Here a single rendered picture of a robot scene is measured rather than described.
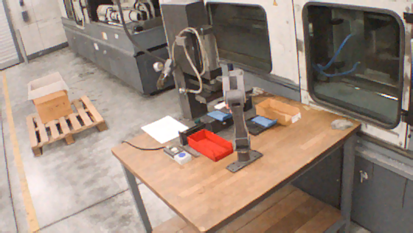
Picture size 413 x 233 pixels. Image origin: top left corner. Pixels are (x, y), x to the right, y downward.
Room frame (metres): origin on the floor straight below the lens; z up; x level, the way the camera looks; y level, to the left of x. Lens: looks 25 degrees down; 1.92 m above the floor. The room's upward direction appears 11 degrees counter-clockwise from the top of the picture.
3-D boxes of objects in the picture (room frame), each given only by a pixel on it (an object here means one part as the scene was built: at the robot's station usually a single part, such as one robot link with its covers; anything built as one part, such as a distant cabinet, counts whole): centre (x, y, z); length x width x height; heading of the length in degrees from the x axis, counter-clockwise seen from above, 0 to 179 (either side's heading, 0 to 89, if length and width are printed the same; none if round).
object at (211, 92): (1.99, -0.02, 1.22); 0.26 x 0.18 x 0.30; 32
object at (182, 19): (2.04, 0.00, 1.44); 0.17 x 0.13 x 0.42; 32
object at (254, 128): (1.85, -0.27, 0.91); 0.17 x 0.16 x 0.02; 122
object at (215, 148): (1.69, 0.01, 0.93); 0.25 x 0.12 x 0.06; 32
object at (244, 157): (1.51, -0.14, 0.94); 0.20 x 0.07 x 0.08; 122
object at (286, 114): (1.92, -0.42, 0.93); 0.25 x 0.13 x 0.08; 32
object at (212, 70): (1.93, -0.06, 1.37); 0.11 x 0.09 x 0.30; 122
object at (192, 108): (2.16, 0.07, 1.28); 0.14 x 0.12 x 0.75; 122
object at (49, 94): (4.70, 2.15, 0.40); 0.67 x 0.60 x 0.50; 24
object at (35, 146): (4.44, 1.99, 0.07); 1.20 x 1.00 x 0.14; 25
